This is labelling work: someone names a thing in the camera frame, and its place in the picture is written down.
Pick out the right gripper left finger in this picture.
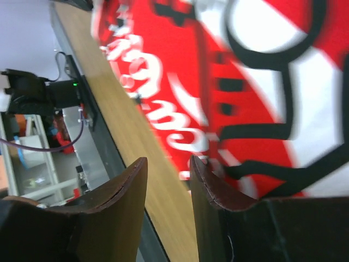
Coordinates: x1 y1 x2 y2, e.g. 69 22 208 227
1 157 148 261

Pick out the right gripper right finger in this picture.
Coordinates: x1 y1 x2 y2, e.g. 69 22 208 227
190 156 348 261

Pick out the white t shirt red print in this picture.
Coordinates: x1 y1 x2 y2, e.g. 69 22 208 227
91 1 348 199

